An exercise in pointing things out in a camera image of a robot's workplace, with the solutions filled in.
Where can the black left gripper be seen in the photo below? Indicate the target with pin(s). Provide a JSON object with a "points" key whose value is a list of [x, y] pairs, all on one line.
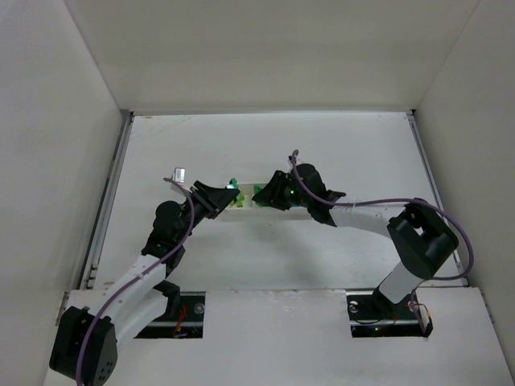
{"points": [[204, 199]]}

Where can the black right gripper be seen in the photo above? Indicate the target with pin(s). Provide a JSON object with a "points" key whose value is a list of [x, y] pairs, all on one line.
{"points": [[276, 191]]}

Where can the long green lego plate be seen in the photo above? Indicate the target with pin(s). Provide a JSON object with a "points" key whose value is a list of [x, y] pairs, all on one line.
{"points": [[258, 198]]}

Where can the lime lego brick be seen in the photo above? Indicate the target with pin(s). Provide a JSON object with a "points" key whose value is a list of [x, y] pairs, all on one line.
{"points": [[239, 201]]}

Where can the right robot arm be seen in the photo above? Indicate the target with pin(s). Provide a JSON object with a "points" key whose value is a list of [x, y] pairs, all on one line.
{"points": [[420, 237]]}

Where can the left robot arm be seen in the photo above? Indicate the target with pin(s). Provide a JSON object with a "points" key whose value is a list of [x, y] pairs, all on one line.
{"points": [[88, 339]]}

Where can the white three-compartment tray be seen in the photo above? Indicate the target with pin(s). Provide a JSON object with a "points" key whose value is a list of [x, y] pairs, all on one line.
{"points": [[252, 212]]}

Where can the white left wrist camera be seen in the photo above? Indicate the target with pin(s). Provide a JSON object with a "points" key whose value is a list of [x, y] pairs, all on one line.
{"points": [[178, 176]]}

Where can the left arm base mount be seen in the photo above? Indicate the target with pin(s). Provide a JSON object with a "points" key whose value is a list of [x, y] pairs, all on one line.
{"points": [[183, 317]]}

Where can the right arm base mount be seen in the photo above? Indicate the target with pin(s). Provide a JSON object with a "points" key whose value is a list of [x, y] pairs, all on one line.
{"points": [[371, 317]]}

